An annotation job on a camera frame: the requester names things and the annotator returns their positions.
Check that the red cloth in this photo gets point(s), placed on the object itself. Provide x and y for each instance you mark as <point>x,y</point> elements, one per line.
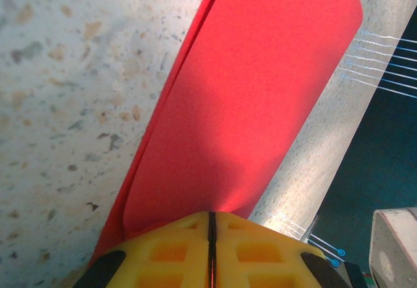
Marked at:
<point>244,105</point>

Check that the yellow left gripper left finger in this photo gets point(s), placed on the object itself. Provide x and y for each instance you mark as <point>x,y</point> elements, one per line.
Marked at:
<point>156,262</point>

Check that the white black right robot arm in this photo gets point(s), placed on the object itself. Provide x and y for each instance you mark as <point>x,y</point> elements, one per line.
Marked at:
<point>397,252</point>

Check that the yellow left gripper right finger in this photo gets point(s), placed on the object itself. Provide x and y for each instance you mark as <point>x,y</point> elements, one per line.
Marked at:
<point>267,262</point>

